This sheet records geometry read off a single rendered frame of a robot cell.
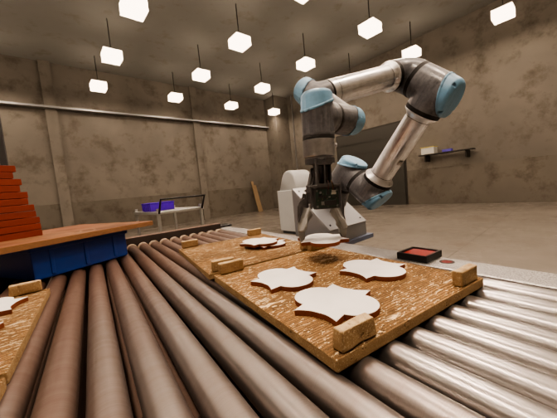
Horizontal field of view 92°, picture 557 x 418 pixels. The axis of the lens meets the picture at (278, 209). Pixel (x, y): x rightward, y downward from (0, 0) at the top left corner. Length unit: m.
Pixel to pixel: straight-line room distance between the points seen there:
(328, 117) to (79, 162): 11.36
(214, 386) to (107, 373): 0.15
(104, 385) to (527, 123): 10.75
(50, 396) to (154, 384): 0.11
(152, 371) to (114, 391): 0.04
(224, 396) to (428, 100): 0.91
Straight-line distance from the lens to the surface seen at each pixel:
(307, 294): 0.47
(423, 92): 1.01
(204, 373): 0.38
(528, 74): 11.01
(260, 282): 0.55
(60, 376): 0.48
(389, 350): 0.40
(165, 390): 0.37
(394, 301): 0.47
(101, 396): 0.41
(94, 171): 11.80
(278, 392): 0.33
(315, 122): 0.64
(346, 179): 1.18
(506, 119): 10.88
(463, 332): 0.46
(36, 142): 11.84
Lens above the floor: 1.13
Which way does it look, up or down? 4 degrees down
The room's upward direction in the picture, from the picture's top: 6 degrees counter-clockwise
